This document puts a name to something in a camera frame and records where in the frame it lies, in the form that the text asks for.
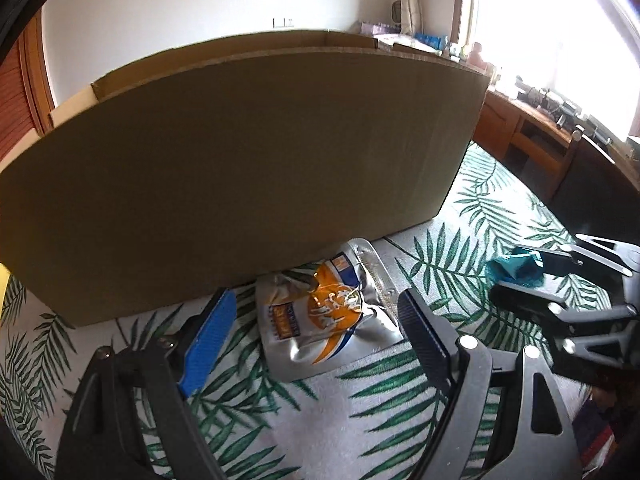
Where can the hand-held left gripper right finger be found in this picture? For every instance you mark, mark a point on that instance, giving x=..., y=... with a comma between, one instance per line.
x=425, y=340

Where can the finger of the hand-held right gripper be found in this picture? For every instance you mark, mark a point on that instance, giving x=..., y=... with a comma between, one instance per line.
x=555, y=255
x=520, y=294

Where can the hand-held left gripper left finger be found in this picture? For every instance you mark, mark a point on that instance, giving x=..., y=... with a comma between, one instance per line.
x=207, y=345

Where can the teal snack packet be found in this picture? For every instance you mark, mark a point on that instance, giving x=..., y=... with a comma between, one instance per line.
x=515, y=267

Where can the silver orange snack packet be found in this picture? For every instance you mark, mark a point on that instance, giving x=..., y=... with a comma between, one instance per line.
x=325, y=320

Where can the brown cardboard box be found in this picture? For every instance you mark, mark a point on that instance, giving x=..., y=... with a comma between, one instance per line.
x=240, y=175

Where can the black chair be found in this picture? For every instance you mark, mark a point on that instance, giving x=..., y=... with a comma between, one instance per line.
x=595, y=185

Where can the wooden desk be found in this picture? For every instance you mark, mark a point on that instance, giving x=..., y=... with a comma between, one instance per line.
x=520, y=130

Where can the yellow plush toy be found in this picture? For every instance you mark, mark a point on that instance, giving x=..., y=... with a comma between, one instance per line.
x=3, y=280

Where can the pink bottle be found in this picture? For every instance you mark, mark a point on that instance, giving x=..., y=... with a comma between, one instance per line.
x=478, y=54

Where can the wooden-framed window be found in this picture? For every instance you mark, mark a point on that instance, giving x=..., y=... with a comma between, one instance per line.
x=550, y=35

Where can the stack of flat boxes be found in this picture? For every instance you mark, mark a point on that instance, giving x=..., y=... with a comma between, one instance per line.
x=377, y=27

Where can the small grey round fan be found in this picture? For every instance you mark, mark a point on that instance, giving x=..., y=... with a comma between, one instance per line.
x=397, y=11

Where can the reddish wooden wardrobe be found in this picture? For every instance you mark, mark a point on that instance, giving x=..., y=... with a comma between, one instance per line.
x=25, y=95

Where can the white wall socket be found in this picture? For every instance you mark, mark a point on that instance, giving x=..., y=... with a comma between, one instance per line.
x=282, y=22

